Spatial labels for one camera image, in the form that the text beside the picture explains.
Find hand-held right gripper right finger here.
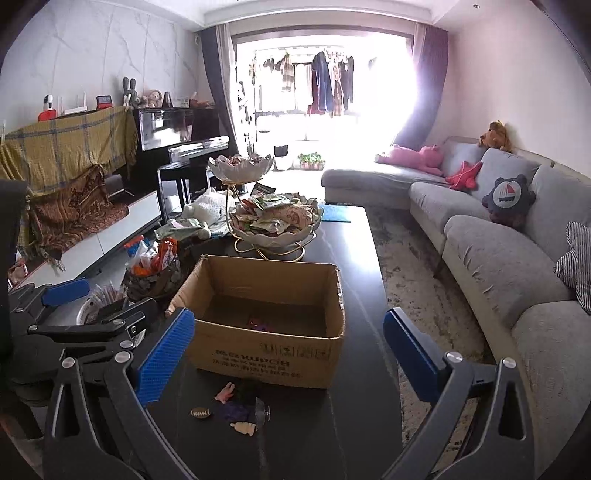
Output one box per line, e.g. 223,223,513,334
383,307,536,480

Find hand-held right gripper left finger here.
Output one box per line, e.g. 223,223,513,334
44,307,204,480

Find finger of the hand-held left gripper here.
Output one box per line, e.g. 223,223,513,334
28,298,160,361
9,277,90,325

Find brown cardboard box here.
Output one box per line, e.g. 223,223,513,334
166,254,347,391

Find dark stone desktop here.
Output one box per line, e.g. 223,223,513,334
28,203,408,480

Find white round plate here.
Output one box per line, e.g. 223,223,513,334
75,298,100,329

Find floral basket with sachets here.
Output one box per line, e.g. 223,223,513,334
122,258,183,302

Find grey patterned rug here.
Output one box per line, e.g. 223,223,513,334
365,205,500,449

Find white low cabinet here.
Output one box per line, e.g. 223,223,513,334
9,189,163,296

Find brown patterned cloth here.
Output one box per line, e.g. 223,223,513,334
18,164,131,273

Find colourful sachet pile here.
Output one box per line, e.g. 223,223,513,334
126,234,182,278

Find purple grapes toy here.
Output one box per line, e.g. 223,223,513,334
217,399,257,424

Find pale green cloth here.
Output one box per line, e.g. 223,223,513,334
154,217,213,242

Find grey fabric sofa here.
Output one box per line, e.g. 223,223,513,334
321,136,591,462

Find yellow plaid blanket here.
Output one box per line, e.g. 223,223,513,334
0,106,139,195

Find white plush toy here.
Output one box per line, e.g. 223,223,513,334
181,187,234,228

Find large white petal bowl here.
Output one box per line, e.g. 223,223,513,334
229,194,324,253

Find blue mat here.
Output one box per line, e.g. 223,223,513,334
318,204,353,223

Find white router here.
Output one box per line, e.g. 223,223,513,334
61,91,89,116

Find black piano stool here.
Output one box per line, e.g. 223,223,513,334
157,161,211,206

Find pile of snack packets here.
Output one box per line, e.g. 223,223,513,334
236,194,320,239

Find navy round sailboat pillow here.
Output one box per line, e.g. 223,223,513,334
481,174,537,228

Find red star pillow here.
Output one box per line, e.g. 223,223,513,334
445,161,484,194

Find striped star pillow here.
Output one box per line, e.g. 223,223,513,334
554,222,591,315

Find black upright piano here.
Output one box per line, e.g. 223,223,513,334
131,107,232,195

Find pink plush toy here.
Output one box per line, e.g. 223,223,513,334
375,144,445,177

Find small white petal bowl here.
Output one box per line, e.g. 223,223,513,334
208,154,276,182

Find grey bunny figures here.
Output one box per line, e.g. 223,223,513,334
122,77,140,110

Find brown teddy bear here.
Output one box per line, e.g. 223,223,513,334
478,121,515,153

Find purple curtain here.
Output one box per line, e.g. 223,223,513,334
392,21,450,149
200,25,239,145

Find row of hanging clothes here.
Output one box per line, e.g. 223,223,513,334
249,48,357,119

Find gold wire stand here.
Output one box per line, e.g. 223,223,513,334
222,178,319,264

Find white red camera robot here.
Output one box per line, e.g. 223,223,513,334
38,93,59,123

